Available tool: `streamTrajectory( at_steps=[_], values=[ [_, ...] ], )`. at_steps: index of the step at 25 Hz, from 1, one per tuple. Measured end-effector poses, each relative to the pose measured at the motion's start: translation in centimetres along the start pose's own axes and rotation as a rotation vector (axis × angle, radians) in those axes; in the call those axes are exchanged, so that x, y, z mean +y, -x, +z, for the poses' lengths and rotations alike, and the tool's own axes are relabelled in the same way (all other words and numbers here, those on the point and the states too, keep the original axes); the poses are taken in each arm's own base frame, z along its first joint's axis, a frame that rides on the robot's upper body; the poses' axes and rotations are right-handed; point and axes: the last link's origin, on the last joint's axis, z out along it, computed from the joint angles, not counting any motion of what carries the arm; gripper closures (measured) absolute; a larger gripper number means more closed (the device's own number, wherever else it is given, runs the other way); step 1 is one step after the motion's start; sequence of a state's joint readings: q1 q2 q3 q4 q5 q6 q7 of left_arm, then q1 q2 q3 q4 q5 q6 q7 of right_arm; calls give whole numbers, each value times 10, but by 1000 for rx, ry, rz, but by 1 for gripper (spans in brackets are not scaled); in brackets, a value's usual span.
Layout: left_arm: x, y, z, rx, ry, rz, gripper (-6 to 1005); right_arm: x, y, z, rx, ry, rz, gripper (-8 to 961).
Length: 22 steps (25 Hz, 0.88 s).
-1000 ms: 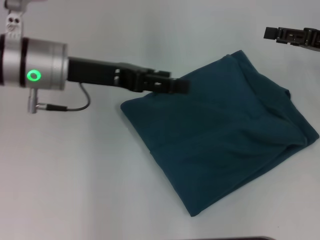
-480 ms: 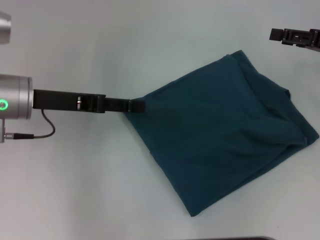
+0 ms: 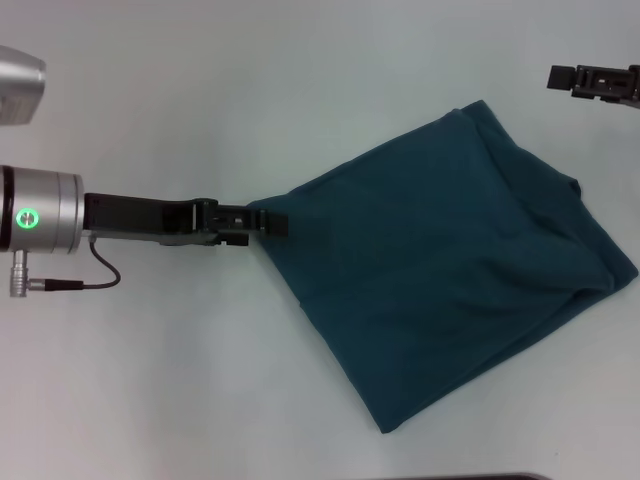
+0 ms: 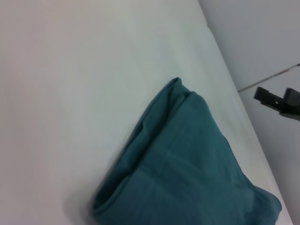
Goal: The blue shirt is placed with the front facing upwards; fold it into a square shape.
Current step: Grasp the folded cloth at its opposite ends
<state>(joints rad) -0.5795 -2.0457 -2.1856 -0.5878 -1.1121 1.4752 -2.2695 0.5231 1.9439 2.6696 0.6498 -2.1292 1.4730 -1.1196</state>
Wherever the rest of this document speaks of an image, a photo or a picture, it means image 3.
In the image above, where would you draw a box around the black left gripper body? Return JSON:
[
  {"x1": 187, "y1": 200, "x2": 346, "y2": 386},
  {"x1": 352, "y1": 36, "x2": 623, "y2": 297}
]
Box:
[{"x1": 83, "y1": 191, "x2": 220, "y2": 248}]

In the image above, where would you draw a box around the teal FREE print T-shirt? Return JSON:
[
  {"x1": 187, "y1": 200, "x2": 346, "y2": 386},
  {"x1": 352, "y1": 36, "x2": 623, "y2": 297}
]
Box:
[{"x1": 248, "y1": 99, "x2": 640, "y2": 436}]

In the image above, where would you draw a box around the grey left arm cable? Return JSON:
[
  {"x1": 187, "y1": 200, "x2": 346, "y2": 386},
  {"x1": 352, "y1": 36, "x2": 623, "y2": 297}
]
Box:
[{"x1": 8, "y1": 233, "x2": 123, "y2": 300}]

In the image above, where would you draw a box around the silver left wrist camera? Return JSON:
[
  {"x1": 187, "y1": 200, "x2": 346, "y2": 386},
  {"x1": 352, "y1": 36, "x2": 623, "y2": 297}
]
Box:
[{"x1": 0, "y1": 44, "x2": 48, "y2": 127}]

